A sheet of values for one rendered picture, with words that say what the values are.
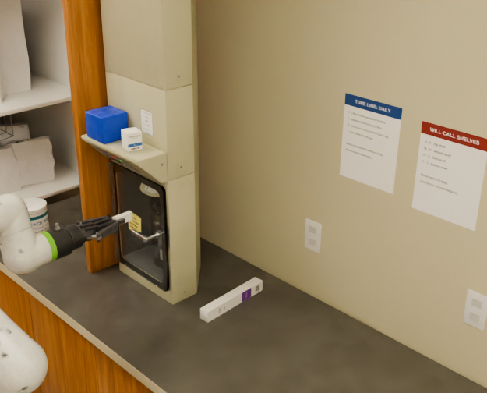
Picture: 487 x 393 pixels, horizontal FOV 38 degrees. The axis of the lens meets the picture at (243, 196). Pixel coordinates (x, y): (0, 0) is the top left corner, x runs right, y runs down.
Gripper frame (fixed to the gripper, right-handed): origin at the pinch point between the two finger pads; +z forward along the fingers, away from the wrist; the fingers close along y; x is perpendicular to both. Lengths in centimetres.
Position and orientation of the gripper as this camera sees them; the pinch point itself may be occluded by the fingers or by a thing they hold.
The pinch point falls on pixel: (122, 218)
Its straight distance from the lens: 228.7
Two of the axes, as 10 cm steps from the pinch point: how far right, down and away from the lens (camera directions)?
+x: -0.1, 9.1, 4.3
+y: -6.9, -3.1, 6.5
